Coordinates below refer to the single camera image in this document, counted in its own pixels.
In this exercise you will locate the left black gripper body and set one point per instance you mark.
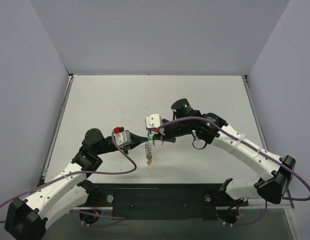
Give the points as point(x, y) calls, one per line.
point(126, 148)

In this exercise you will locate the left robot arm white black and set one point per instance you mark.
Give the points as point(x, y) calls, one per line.
point(29, 218)

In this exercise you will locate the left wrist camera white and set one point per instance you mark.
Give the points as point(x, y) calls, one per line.
point(122, 137)

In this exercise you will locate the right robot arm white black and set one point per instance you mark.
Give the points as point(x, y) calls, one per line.
point(274, 173)

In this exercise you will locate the large keyring blue handle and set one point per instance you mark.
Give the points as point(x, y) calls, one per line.
point(148, 148)

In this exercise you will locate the aluminium rail frame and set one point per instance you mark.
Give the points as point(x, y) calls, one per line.
point(107, 101)

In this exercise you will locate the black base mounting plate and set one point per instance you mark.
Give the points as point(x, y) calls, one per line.
point(176, 201)

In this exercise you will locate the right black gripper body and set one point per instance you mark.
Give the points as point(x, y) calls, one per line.
point(160, 135)

